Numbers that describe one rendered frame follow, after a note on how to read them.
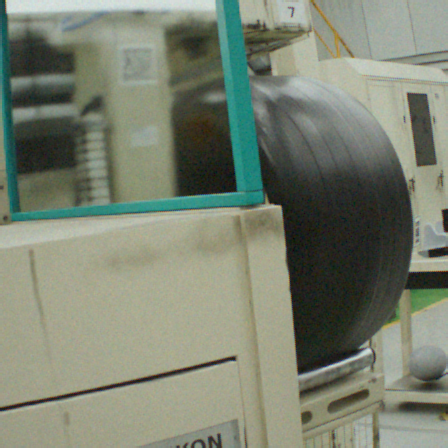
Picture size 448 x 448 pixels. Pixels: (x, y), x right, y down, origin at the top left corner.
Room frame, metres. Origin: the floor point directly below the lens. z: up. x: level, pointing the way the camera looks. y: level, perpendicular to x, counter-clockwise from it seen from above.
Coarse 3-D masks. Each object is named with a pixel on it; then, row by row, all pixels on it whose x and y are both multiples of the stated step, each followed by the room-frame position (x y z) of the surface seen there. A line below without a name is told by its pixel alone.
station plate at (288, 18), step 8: (280, 0) 2.00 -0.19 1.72; (288, 0) 2.01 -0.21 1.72; (296, 0) 2.03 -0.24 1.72; (280, 8) 1.99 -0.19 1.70; (288, 8) 2.01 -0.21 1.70; (296, 8) 2.03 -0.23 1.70; (280, 16) 1.99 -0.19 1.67; (288, 16) 2.01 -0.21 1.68; (296, 16) 2.02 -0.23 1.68; (304, 16) 2.04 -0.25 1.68
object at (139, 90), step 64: (0, 0) 1.14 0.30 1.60; (64, 0) 0.98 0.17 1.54; (128, 0) 0.85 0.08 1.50; (192, 0) 0.76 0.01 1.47; (0, 64) 1.15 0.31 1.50; (64, 64) 0.98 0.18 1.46; (128, 64) 0.86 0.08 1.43; (192, 64) 0.77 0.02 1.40; (64, 128) 0.99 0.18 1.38; (128, 128) 0.87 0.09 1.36; (192, 128) 0.77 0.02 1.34; (64, 192) 1.01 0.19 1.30; (128, 192) 0.88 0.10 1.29; (192, 192) 0.78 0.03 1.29; (256, 192) 0.72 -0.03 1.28
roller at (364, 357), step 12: (360, 348) 1.64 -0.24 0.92; (372, 348) 1.64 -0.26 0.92; (324, 360) 1.59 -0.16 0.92; (336, 360) 1.58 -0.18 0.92; (348, 360) 1.59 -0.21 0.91; (360, 360) 1.61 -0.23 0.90; (372, 360) 1.63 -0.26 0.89; (300, 372) 1.53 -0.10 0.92; (312, 372) 1.53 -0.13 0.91; (324, 372) 1.55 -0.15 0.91; (336, 372) 1.57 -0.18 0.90; (348, 372) 1.59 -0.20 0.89; (300, 384) 1.51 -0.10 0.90; (312, 384) 1.53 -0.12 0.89
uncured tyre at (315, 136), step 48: (288, 96) 1.51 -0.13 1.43; (336, 96) 1.58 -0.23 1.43; (288, 144) 1.43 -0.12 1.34; (336, 144) 1.46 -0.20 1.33; (384, 144) 1.53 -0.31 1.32; (288, 192) 1.41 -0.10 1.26; (336, 192) 1.41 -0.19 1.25; (384, 192) 1.48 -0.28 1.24; (288, 240) 1.42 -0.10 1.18; (336, 240) 1.40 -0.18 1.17; (384, 240) 1.47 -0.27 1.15; (336, 288) 1.42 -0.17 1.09; (384, 288) 1.50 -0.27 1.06; (336, 336) 1.49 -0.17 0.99
